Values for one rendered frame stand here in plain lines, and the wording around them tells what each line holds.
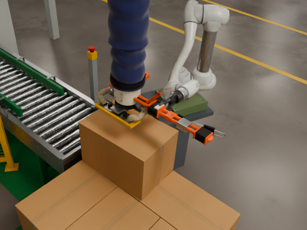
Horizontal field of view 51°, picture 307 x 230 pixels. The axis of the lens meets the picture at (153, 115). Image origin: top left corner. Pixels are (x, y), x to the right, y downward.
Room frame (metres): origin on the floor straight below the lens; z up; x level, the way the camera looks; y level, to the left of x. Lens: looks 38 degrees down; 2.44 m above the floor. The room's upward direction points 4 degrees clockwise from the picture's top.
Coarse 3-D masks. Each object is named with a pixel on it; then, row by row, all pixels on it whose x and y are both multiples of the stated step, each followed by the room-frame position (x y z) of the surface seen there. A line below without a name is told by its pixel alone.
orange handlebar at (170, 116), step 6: (138, 96) 1.73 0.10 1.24; (138, 102) 1.67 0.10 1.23; (162, 114) 1.56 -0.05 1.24; (168, 114) 1.55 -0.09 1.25; (174, 114) 1.56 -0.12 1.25; (168, 120) 1.52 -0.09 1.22; (174, 120) 1.50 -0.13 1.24; (192, 126) 1.47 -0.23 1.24; (192, 132) 1.42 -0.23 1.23; (210, 138) 1.37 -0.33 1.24
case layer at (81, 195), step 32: (64, 192) 1.46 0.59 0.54; (96, 192) 1.48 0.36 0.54; (128, 192) 1.50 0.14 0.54; (160, 192) 1.53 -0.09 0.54; (192, 192) 1.55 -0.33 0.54; (32, 224) 1.20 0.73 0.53; (64, 224) 1.21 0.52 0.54; (96, 224) 1.23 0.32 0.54; (128, 224) 1.24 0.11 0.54; (160, 224) 1.26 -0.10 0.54; (192, 224) 1.28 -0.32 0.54; (224, 224) 1.30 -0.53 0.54
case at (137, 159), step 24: (96, 120) 1.80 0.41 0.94; (144, 120) 1.85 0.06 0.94; (96, 144) 1.67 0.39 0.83; (120, 144) 1.58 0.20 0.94; (144, 144) 1.59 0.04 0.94; (168, 144) 1.66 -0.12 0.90; (96, 168) 1.68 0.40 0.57; (120, 168) 1.55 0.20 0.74; (144, 168) 1.44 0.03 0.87; (168, 168) 1.70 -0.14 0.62; (144, 192) 1.46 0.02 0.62
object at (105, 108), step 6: (108, 102) 1.79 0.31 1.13; (102, 108) 1.72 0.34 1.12; (108, 108) 1.72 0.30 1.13; (108, 114) 1.68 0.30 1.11; (114, 114) 1.67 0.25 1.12; (120, 114) 1.67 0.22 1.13; (126, 114) 1.65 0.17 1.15; (120, 120) 1.61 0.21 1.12; (126, 120) 1.61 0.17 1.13; (138, 120) 1.62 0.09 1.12; (132, 126) 1.57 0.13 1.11
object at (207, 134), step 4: (200, 128) 1.43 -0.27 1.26; (204, 128) 1.43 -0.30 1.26; (196, 132) 1.39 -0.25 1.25; (200, 132) 1.40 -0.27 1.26; (204, 132) 1.40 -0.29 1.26; (208, 132) 1.40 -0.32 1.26; (212, 132) 1.40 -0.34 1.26; (196, 136) 1.40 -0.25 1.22; (200, 136) 1.38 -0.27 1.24; (204, 136) 1.36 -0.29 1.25; (208, 136) 1.37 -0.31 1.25; (200, 140) 1.38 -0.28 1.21; (204, 140) 1.36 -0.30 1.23; (204, 144) 1.35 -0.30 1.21
